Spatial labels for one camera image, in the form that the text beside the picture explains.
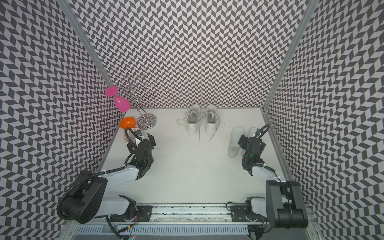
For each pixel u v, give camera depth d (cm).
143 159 67
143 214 72
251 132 101
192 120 108
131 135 70
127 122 105
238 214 74
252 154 67
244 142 82
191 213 75
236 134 104
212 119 102
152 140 82
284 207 41
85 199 42
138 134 72
